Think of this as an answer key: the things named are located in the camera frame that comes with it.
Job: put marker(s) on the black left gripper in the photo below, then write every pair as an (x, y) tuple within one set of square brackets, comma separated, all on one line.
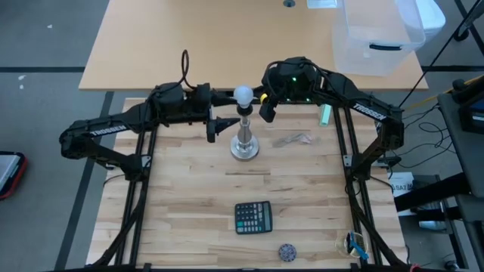
[(200, 106)]

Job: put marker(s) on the patterned round coaster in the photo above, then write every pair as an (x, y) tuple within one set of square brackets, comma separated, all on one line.
[(287, 252)]

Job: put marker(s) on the dark grey side table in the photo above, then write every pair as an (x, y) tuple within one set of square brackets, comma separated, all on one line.
[(453, 158)]

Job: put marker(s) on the black aluminium table frame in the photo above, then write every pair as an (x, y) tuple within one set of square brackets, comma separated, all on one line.
[(149, 151)]

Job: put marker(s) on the white labelled box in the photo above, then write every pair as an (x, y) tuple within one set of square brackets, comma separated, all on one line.
[(401, 187)]

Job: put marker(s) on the beige desk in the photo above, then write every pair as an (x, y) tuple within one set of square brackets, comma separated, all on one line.
[(132, 45)]

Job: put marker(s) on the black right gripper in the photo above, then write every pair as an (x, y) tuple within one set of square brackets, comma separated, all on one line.
[(291, 81)]

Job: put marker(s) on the black calculator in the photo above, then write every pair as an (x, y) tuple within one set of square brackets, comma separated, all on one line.
[(253, 217)]

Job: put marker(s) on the small clear plastic box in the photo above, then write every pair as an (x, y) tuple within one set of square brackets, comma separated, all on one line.
[(321, 4)]

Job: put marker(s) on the black stand beam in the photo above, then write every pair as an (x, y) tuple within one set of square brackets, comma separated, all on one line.
[(431, 192)]

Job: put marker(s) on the clear plastic wrapper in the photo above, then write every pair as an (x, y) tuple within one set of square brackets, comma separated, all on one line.
[(293, 139)]

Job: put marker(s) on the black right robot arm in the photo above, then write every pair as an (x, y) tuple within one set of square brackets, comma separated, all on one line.
[(370, 111)]

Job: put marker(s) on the black blue device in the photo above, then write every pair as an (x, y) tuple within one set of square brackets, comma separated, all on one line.
[(472, 121)]

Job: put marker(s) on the red black case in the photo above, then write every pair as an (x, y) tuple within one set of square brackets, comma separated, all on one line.
[(11, 177)]

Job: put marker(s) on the silver lamp stand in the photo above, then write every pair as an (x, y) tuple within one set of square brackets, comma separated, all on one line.
[(245, 143)]

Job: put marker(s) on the white lightbulb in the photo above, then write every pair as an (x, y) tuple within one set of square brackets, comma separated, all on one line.
[(243, 95)]

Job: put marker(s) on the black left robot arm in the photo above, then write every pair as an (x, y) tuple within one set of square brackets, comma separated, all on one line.
[(121, 126)]

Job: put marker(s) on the clear plastic storage bin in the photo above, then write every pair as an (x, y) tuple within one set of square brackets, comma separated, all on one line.
[(363, 38)]

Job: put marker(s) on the black stand leg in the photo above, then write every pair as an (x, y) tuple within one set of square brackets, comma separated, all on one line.
[(470, 19)]

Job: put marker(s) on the white power strip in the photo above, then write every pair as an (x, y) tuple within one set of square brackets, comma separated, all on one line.
[(109, 164)]

